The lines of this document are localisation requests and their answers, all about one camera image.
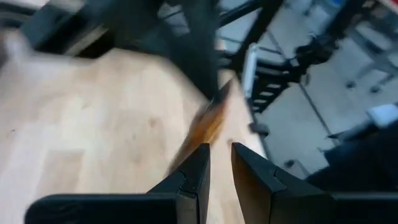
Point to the white paper sheet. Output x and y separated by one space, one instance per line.
384 115

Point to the black aluminium table frame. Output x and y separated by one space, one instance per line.
258 25

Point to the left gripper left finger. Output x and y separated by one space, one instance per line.
174 202

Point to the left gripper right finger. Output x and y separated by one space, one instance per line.
280 199

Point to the brown orange foil pouch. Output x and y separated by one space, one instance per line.
208 124

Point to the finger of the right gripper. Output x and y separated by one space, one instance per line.
202 74

